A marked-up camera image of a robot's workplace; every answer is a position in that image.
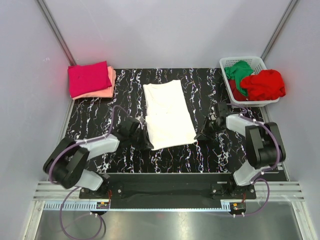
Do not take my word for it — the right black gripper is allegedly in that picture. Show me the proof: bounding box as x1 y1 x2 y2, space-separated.
194 116 224 141

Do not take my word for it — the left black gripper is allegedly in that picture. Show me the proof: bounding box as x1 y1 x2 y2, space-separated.
128 127 154 151

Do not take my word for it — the white printed t-shirt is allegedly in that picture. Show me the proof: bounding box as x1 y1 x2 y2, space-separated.
143 80 196 151

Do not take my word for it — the red t-shirt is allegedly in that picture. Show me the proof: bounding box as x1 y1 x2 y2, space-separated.
228 69 286 102

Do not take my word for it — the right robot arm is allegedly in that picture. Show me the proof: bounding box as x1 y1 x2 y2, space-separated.
194 102 286 199

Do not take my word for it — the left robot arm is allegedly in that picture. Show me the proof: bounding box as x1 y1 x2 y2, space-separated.
43 116 154 199

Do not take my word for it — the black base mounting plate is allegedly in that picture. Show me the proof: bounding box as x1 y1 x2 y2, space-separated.
79 173 257 211

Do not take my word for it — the black marble pattern mat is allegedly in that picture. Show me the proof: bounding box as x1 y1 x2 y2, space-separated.
55 67 281 174

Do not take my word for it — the green t-shirt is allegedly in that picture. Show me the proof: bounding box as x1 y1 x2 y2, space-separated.
224 60 254 97

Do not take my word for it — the folded salmon pink t-shirt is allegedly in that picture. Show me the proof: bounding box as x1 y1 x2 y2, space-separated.
72 65 117 101

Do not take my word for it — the white plastic laundry basket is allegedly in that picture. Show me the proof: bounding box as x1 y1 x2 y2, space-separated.
219 56 280 108

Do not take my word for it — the folded magenta t-shirt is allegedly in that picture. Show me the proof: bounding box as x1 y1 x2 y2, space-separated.
67 61 112 99

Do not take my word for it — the aluminium rail frame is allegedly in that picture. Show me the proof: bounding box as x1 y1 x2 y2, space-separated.
32 181 304 202

